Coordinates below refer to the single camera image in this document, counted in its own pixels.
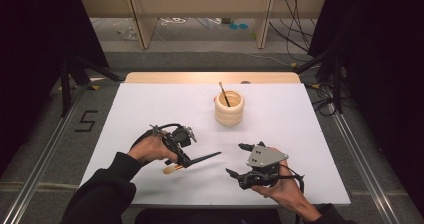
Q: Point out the dark curtain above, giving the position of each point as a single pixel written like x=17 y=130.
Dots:
x=40 y=50
x=383 y=67

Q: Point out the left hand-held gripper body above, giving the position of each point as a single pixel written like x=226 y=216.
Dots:
x=182 y=135

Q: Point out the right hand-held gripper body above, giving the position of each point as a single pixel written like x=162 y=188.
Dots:
x=265 y=157

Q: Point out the wooden table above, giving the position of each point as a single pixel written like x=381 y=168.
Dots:
x=200 y=77

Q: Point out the white table board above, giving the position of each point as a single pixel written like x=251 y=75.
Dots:
x=283 y=117

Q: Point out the ringed wooden brush holder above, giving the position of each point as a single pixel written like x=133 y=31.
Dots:
x=229 y=114

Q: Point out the metal floor rail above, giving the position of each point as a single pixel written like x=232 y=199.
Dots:
x=40 y=174
x=363 y=170

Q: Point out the clear plastic bag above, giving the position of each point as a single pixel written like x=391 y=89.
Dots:
x=127 y=32

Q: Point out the black metal stand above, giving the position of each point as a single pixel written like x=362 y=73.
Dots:
x=66 y=84
x=335 y=77

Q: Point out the blue disc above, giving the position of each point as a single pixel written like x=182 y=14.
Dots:
x=233 y=26
x=243 y=26

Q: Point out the person's left hand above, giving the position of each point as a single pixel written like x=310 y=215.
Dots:
x=150 y=149

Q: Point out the light wooden shelf unit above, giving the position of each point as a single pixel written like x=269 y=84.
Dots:
x=200 y=4

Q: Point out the person's right hand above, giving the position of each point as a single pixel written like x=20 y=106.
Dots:
x=286 y=192

